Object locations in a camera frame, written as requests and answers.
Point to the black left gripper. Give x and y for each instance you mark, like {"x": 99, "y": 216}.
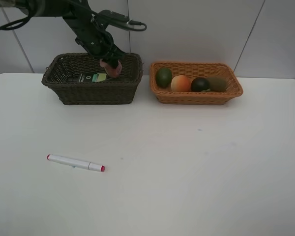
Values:
{"x": 91, "y": 34}

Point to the dark green cleanser bottle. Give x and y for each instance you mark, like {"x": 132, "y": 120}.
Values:
{"x": 88, "y": 78}

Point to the pink bottle white cap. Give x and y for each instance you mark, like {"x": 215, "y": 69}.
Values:
{"x": 113, "y": 68}

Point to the green avocado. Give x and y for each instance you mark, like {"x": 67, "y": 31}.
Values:
{"x": 163, "y": 77}

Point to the orange red round fruit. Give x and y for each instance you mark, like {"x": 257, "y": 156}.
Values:
{"x": 180, "y": 83}

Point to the dark purple mangosteen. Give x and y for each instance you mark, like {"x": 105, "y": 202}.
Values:
{"x": 200, "y": 84}

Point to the white marker pink caps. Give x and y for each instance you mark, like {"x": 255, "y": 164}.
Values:
{"x": 75, "y": 163}

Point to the brown kiwi fruit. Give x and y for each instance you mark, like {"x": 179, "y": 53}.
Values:
{"x": 217, "y": 84}

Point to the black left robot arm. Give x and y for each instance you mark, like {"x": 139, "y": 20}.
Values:
{"x": 42, "y": 8}

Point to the dark brown wicker basket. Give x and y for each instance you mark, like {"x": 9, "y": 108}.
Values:
{"x": 62, "y": 76}

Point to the orange wicker basket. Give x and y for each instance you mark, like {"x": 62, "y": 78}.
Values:
{"x": 193, "y": 70}

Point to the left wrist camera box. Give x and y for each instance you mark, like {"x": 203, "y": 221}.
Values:
{"x": 114, "y": 19}

